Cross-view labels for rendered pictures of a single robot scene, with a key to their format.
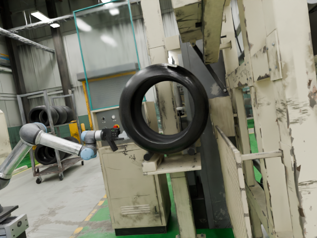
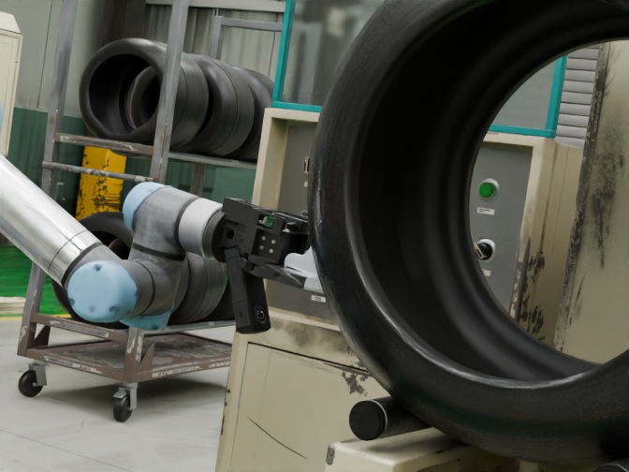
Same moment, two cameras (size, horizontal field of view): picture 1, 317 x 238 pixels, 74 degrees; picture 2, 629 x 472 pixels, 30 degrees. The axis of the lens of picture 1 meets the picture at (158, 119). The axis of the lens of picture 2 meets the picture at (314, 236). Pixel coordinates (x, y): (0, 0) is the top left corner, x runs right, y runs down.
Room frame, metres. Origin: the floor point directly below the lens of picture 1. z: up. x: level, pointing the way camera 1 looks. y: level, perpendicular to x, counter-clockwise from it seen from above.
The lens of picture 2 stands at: (0.09, -0.30, 1.16)
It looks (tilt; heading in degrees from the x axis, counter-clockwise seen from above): 3 degrees down; 22
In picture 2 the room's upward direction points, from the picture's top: 8 degrees clockwise
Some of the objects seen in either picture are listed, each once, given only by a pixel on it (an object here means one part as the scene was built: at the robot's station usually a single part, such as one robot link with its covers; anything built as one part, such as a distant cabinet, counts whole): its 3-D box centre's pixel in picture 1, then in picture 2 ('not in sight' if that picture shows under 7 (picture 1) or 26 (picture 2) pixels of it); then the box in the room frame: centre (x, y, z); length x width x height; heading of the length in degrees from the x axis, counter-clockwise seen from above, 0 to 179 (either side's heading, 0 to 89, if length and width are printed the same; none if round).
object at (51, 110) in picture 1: (56, 133); (176, 196); (5.00, 2.46, 0.96); 1.36 x 0.71 x 1.92; 173
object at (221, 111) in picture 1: (221, 116); not in sight; (1.60, -0.47, 1.05); 0.20 x 0.15 x 0.30; 169
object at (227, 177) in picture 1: (231, 192); not in sight; (1.17, -0.34, 0.65); 0.90 x 0.02 x 0.70; 169
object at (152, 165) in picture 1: (154, 159); (431, 458); (1.48, 0.08, 0.84); 0.36 x 0.09 x 0.06; 169
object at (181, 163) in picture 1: (174, 162); not in sight; (1.46, -0.06, 0.80); 0.37 x 0.36 x 0.02; 79
